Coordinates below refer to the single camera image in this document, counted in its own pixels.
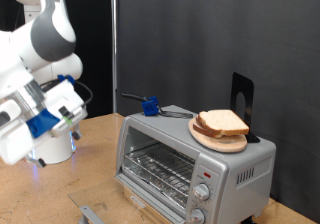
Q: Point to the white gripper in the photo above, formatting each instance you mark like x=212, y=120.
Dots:
x=16, y=147

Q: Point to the black spatula with blue cube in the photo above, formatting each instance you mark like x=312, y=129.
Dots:
x=150, y=106

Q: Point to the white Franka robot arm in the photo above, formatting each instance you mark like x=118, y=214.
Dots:
x=50, y=34

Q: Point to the silver oven knob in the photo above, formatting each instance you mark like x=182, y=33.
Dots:
x=196, y=216
x=201, y=191

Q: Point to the silver toaster oven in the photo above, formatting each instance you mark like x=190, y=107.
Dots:
x=233, y=190

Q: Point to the vertical metal pole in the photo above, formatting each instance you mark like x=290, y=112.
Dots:
x=114, y=50

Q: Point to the round wooden cutting board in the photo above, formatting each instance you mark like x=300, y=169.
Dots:
x=223, y=144

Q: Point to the black metal bookend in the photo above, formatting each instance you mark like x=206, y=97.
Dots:
x=250, y=94

